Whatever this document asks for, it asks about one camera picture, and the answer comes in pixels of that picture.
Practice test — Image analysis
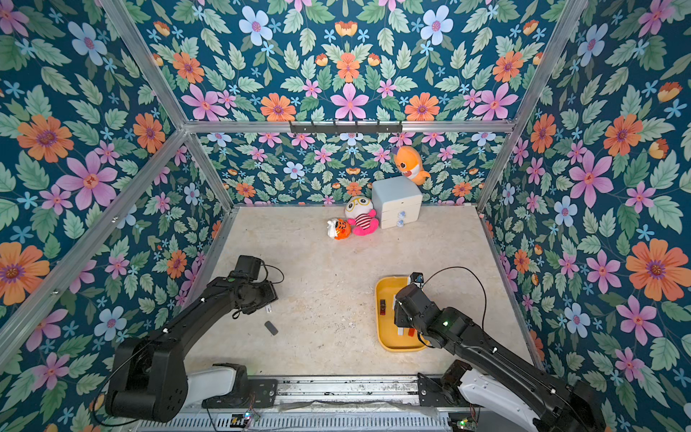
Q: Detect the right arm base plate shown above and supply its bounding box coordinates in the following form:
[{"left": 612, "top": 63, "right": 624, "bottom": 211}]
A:
[{"left": 417, "top": 373, "right": 459, "bottom": 408}]

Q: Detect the yellow plastic storage tray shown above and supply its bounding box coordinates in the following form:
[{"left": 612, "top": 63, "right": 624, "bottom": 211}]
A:
[{"left": 375, "top": 276, "right": 426, "bottom": 353}]

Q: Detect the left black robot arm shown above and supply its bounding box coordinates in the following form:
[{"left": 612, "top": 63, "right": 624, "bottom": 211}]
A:
[{"left": 104, "top": 256, "right": 278, "bottom": 422}]

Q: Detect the gray usb drive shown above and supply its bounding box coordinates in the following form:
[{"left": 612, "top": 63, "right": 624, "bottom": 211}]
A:
[{"left": 265, "top": 321, "right": 279, "bottom": 336}]

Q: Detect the orange fox plush toy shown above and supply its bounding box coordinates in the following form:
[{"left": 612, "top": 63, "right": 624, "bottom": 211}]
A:
[{"left": 394, "top": 146, "right": 430, "bottom": 185}]

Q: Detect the white mini drawer cabinet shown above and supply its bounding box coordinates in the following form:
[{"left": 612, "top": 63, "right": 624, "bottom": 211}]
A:
[{"left": 372, "top": 176, "right": 422, "bottom": 230}]

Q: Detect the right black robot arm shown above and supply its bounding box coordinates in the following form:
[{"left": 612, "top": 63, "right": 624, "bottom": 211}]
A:
[{"left": 394, "top": 284, "right": 606, "bottom": 431}]

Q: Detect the white ventilation grille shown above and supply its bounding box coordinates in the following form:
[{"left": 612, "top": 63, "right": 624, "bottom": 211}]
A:
[{"left": 137, "top": 411, "right": 452, "bottom": 431}]

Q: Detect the small orange tiger plush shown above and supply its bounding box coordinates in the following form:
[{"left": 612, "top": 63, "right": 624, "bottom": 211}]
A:
[{"left": 327, "top": 218, "right": 352, "bottom": 240}]

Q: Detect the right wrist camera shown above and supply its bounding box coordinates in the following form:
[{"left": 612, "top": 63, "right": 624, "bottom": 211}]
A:
[{"left": 408, "top": 272, "right": 425, "bottom": 288}]

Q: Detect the black wall hook rail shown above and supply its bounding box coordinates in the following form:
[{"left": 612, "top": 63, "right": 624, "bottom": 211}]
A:
[{"left": 289, "top": 121, "right": 403, "bottom": 135}]

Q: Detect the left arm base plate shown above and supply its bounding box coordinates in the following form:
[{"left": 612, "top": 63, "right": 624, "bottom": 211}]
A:
[{"left": 202, "top": 378, "right": 278, "bottom": 410}]

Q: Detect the pink striped owl plush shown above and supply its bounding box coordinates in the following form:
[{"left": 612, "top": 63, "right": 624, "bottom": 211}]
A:
[{"left": 345, "top": 196, "right": 379, "bottom": 237}]

